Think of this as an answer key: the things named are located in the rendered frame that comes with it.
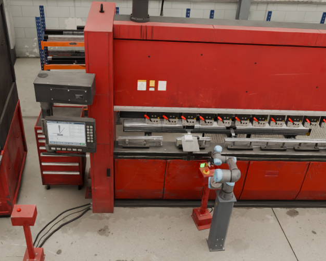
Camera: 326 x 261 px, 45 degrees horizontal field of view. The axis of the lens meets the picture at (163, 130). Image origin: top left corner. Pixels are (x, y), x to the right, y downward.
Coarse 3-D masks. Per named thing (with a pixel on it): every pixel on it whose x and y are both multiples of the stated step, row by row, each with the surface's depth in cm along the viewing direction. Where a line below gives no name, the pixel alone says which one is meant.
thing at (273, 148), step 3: (261, 147) 461; (267, 147) 462; (270, 147) 463; (273, 147) 463; (276, 147) 463; (279, 147) 464; (285, 147) 465; (264, 150) 462; (267, 150) 462; (270, 150) 462; (273, 150) 462; (276, 150) 462; (279, 150) 463; (282, 150) 463; (285, 150) 463
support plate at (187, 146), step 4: (184, 140) 446; (196, 140) 448; (184, 144) 440; (188, 144) 440; (192, 144) 441; (196, 144) 441; (184, 148) 434; (188, 148) 435; (192, 148) 435; (196, 148) 436
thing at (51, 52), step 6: (54, 54) 594; (60, 54) 596; (66, 54) 597; (72, 54) 588; (78, 54) 590; (84, 54) 591; (48, 60) 579; (54, 60) 570; (60, 60) 571; (66, 60) 572; (72, 60) 574; (78, 60) 575; (84, 60) 576
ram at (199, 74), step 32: (128, 64) 394; (160, 64) 396; (192, 64) 398; (224, 64) 400; (256, 64) 403; (288, 64) 405; (320, 64) 407; (128, 96) 415; (160, 96) 417; (192, 96) 420; (224, 96) 422; (256, 96) 424; (288, 96) 427; (320, 96) 429
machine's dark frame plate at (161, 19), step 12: (216, 24) 385; (228, 24) 388; (240, 24) 390; (252, 24) 392; (264, 24) 395; (276, 24) 397; (288, 24) 399; (300, 24) 402; (312, 24) 404; (324, 24) 407
